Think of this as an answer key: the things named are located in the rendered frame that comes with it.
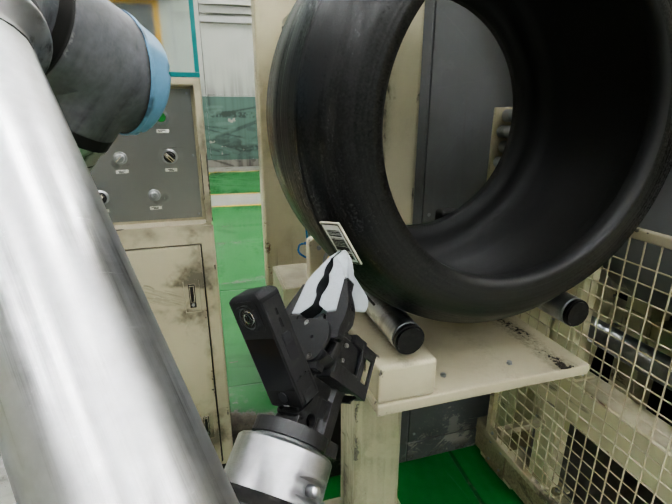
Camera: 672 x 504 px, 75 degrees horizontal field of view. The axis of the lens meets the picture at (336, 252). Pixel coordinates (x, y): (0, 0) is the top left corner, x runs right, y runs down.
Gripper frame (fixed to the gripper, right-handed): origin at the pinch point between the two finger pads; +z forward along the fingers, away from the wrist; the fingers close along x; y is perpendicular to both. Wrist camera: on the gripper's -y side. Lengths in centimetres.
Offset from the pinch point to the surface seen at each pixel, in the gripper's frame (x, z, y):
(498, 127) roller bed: 0, 67, 37
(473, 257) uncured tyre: -1.0, 25.5, 34.6
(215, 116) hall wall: -669, 605, 173
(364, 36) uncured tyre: 9.1, 15.2, -14.9
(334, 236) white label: -0.9, 2.7, -0.5
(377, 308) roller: -6.0, 3.8, 16.9
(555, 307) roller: 13.7, 13.1, 34.6
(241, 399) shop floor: -128, 14, 93
